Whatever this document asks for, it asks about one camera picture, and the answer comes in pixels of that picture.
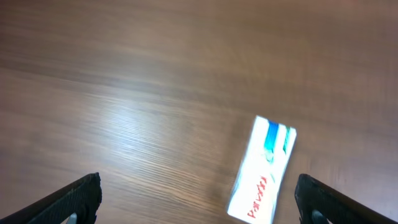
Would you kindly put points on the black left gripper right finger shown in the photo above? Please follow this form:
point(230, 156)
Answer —
point(319, 203)

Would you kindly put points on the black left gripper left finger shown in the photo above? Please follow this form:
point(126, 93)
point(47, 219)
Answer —
point(81, 197)

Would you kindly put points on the white Panadol box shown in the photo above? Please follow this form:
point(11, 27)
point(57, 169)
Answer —
point(256, 189)

